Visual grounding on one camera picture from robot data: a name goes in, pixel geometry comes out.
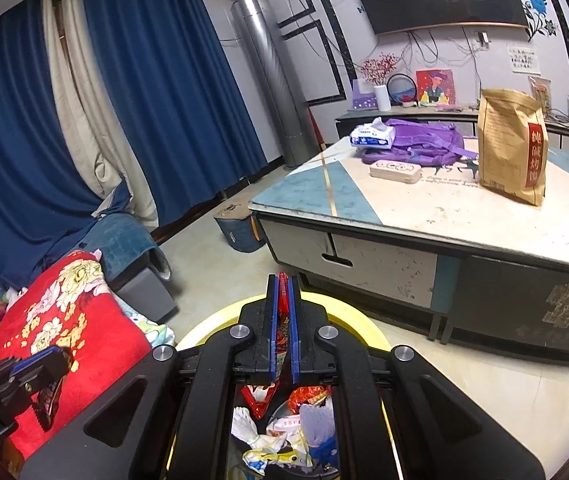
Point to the white yellow wrapper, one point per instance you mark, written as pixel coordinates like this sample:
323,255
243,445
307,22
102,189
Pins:
274,460

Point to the white foam fruit net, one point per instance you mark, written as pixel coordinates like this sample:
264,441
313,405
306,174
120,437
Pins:
317,422

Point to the grey sofa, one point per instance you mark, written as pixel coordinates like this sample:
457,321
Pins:
144,290

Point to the blue bucket with cardboard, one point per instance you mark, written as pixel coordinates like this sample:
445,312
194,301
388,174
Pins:
237,235

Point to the red printed snack wrapper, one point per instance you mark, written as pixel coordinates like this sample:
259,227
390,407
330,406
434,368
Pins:
283,340

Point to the round black ornament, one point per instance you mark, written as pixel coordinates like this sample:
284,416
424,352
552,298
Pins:
402,96

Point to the white blue tissue pack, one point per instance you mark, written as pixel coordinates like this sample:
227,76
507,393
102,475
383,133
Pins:
372,135

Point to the red plastic bag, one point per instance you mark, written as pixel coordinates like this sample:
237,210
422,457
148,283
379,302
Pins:
307,397

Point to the silver standing air conditioner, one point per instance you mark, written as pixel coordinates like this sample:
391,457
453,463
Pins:
274,85

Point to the yellow trash bin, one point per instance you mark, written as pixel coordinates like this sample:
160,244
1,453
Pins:
204,330

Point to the purple backpack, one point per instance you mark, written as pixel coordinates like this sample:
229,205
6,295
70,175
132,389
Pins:
419,140

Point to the colourful painting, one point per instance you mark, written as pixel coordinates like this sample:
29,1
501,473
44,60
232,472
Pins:
434,87

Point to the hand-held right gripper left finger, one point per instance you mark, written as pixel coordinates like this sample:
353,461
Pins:
273,330

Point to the coffee table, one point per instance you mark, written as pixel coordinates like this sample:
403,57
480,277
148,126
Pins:
414,195

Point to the white red printed wrapper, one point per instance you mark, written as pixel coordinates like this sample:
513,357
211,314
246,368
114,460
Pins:
287,426

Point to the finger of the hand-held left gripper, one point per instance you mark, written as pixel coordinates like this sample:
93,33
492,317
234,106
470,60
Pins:
44,358
44,381

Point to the small printed packet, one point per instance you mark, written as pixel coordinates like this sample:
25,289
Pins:
540,92

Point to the beige power strip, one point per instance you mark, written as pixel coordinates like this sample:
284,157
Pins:
394,171

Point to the beige curtain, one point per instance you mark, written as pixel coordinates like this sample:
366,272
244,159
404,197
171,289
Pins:
89,110

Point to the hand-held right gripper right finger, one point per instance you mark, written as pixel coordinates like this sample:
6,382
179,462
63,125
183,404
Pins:
294,330

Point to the red stick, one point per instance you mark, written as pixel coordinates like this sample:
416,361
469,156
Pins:
315,127

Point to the brown paper bag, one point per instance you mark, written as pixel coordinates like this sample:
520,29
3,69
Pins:
509,150

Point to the pale printed sheet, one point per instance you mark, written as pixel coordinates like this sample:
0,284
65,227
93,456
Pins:
149,330

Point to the dark red snack packet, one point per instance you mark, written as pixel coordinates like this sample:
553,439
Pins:
49,405

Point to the white paper wall notice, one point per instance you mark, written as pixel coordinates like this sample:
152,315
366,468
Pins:
523,59

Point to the red floral blanket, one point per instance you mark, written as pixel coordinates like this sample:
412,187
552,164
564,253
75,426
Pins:
104,355

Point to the blue curtain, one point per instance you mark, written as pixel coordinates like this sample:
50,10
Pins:
14,135
174,70

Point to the white wall plug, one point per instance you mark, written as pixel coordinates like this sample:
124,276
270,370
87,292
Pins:
483,40

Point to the pink artificial flowers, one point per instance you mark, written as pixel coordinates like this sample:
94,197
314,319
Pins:
377,67

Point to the blue wrapper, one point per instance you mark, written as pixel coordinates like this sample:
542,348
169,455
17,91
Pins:
324,452

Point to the white soft toy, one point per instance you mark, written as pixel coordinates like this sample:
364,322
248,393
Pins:
14,297

